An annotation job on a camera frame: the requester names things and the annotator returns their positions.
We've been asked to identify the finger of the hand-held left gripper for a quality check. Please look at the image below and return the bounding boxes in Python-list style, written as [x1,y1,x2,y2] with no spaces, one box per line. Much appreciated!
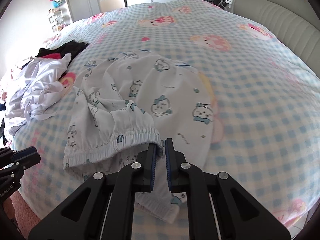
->
[0,154,42,180]
[0,147,38,162]

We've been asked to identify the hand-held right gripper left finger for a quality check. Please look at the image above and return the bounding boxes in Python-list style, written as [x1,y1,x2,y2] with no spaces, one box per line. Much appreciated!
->
[28,142,158,240]

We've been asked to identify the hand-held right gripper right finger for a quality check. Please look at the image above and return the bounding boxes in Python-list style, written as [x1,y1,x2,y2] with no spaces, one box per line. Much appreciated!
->
[165,138,292,240]

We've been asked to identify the white cartoon print pajama pants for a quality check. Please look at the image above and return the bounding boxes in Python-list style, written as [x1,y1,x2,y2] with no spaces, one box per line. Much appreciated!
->
[64,50,218,224]

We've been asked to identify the white satin garment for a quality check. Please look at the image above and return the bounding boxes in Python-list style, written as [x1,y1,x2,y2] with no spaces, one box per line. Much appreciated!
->
[5,54,74,140]

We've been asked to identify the checkered cartoon print blanket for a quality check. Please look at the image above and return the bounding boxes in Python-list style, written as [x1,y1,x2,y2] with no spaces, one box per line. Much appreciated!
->
[10,0,320,238]

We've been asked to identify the black garment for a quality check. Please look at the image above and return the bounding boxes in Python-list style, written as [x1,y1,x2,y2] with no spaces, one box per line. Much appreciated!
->
[35,40,90,60]

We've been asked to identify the white shelf rack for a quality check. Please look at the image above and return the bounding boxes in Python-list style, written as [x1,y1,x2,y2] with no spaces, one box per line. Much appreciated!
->
[47,9,68,33]

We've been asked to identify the grey door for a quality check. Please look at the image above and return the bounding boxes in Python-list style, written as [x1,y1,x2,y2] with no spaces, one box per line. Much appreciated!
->
[62,0,100,23]

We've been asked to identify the grey padded headboard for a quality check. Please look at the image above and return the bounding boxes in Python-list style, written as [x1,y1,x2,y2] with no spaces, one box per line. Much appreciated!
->
[232,0,320,63]

